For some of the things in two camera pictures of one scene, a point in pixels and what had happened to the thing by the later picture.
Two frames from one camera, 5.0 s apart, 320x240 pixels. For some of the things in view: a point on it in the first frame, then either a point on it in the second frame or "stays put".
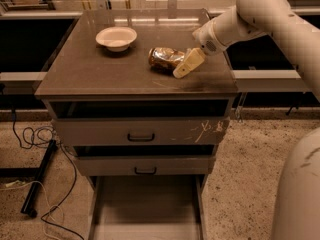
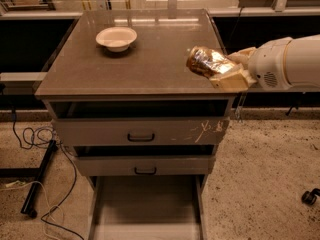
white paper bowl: x=117 y=39 stays put
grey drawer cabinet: x=145 y=138 stays put
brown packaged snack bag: x=164 y=60 -> x=209 y=62
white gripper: x=206 y=41 -> x=267 y=65
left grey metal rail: x=20 y=83 stays put
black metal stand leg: x=40 y=174 stays put
